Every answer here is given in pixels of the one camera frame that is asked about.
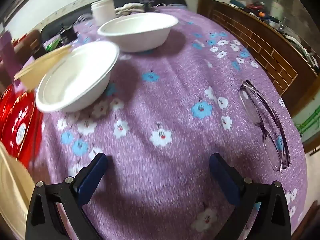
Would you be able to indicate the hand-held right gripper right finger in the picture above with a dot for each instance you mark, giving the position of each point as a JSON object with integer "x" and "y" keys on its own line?
{"x": 222, "y": 180}

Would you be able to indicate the assorted clutter pile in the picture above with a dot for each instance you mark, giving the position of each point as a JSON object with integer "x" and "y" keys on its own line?
{"x": 287, "y": 22}

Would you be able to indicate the white paper bowl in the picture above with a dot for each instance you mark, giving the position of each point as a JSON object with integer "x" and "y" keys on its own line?
{"x": 75, "y": 80}
{"x": 140, "y": 37}

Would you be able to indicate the white plastic jar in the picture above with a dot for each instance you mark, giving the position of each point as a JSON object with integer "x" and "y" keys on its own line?
{"x": 102, "y": 12}

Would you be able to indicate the brown armchair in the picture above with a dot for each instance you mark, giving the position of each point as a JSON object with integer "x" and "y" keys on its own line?
{"x": 30, "y": 38}

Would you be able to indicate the red glass plate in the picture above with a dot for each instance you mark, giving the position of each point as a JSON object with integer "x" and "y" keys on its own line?
{"x": 15, "y": 120}

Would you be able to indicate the purple-framed eyeglasses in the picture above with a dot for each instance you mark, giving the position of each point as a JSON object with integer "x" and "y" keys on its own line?
{"x": 284, "y": 158}

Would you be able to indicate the green packet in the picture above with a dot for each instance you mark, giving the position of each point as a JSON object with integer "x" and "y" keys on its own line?
{"x": 52, "y": 45}

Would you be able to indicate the wooden brick-pattern cabinet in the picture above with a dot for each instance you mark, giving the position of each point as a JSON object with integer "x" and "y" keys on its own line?
{"x": 262, "y": 42}

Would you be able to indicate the purple floral tablecloth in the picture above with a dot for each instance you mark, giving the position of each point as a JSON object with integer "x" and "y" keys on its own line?
{"x": 162, "y": 92}

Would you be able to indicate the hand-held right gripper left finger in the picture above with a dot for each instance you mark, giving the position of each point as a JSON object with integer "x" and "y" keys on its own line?
{"x": 92, "y": 180}

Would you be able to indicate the white knitted gloves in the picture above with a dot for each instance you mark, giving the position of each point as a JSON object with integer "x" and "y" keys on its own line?
{"x": 130, "y": 7}

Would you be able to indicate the beige plastic bowl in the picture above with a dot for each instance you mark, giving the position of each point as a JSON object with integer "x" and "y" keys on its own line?
{"x": 37, "y": 67}
{"x": 12, "y": 192}

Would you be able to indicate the black leather sofa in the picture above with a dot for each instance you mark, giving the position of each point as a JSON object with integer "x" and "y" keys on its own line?
{"x": 50, "y": 31}

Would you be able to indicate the purple thermos bottle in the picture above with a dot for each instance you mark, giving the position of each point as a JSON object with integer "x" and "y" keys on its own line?
{"x": 6, "y": 50}

